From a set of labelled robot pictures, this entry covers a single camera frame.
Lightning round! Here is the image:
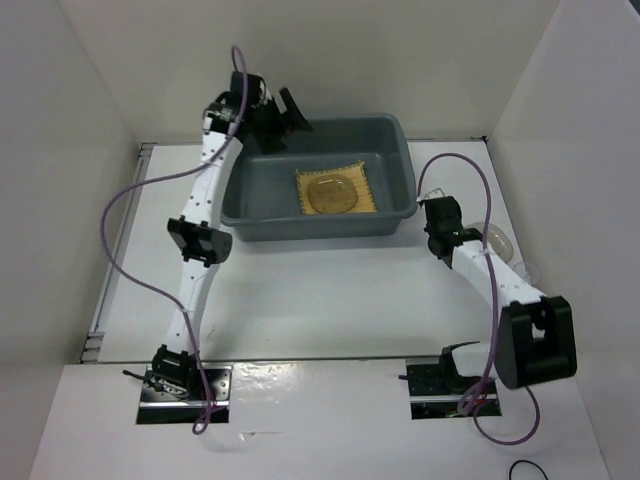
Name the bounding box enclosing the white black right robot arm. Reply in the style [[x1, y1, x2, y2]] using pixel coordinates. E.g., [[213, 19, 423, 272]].
[[419, 196, 578, 390]]

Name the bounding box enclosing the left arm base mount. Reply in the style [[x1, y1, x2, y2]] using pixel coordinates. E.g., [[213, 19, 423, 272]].
[[122, 364, 232, 425]]

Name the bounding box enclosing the grey plastic bin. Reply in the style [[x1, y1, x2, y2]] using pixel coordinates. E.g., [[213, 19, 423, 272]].
[[221, 114, 417, 242]]

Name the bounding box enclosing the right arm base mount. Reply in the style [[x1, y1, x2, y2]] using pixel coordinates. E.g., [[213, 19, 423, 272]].
[[398, 341, 480, 420]]

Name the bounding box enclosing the yellow woven bamboo mat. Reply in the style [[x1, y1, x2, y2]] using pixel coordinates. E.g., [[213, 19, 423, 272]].
[[295, 160, 377, 215]]

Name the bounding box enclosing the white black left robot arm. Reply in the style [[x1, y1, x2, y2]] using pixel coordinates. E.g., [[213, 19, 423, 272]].
[[152, 72, 312, 400]]

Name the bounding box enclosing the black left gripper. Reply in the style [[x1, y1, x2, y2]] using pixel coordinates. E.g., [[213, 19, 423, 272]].
[[249, 87, 313, 154]]

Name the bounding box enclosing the black cable loop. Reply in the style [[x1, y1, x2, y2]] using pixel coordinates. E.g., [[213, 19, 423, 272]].
[[509, 459, 550, 480]]

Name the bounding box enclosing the clear plastic cup upper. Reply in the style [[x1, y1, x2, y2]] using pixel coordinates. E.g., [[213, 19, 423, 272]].
[[513, 261, 540, 286]]

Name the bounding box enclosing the clear glass plate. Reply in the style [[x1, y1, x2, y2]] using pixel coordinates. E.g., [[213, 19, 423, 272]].
[[305, 174, 358, 214], [487, 223, 514, 264]]

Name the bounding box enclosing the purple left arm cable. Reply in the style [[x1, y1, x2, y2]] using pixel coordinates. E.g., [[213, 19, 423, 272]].
[[100, 44, 251, 436]]

